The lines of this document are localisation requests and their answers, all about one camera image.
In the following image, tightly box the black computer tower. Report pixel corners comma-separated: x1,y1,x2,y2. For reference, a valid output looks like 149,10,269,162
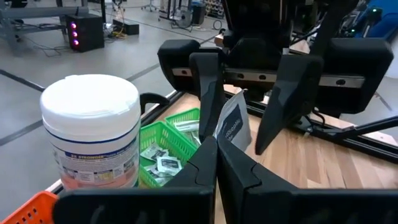
66,13,106,53

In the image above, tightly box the green striped bandage packet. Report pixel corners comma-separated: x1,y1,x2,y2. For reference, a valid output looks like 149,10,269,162
173,119,200,133
188,130,203,147

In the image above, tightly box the white wipes canister blue label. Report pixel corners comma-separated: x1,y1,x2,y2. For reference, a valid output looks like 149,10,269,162
39,73,142,191

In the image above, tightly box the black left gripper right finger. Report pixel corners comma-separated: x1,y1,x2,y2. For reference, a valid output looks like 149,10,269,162
217,136,398,224

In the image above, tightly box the black box on floor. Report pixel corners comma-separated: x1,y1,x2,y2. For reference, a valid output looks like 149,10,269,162
112,18,141,36

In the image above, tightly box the green plastic basket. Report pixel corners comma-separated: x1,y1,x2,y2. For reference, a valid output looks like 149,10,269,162
138,120,199,190
164,107,202,149

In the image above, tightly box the black waste bin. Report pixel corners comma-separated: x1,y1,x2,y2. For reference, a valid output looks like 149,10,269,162
191,2,207,26

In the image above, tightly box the orange plastic basket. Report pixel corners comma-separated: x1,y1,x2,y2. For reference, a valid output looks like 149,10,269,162
0,190,60,224

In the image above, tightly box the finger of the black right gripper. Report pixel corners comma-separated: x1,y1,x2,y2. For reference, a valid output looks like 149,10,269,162
254,54,325,156
188,51,227,143

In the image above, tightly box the white antiseptic wipe packet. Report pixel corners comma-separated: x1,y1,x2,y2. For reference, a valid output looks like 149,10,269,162
156,155,183,177
213,89,253,153
143,164,174,187
140,142,170,162

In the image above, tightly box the person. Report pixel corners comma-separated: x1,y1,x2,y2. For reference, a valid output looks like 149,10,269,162
366,0,398,40

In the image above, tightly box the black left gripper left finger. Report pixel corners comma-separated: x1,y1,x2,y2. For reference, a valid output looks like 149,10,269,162
52,136,218,224

